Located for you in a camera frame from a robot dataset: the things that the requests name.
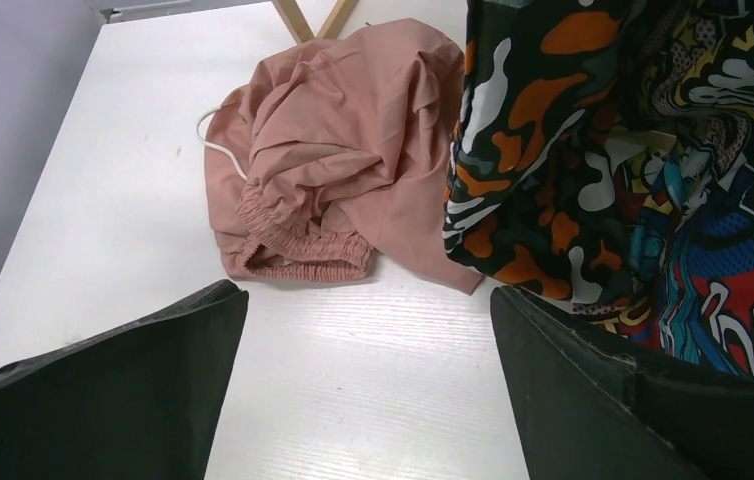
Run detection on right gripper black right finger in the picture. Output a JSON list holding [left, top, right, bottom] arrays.
[[490, 287, 754, 479]]

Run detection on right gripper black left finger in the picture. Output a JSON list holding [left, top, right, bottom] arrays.
[[0, 281, 249, 479]]

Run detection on pink shorts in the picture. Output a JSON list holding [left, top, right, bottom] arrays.
[[198, 18, 481, 294]]

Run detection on colourful comic print shorts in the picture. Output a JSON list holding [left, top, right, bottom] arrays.
[[592, 1, 754, 379]]

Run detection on orange camouflage shorts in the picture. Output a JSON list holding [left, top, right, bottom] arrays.
[[442, 1, 669, 314]]

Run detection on wooden clothes rack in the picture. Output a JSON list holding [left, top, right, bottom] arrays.
[[271, 0, 360, 44]]

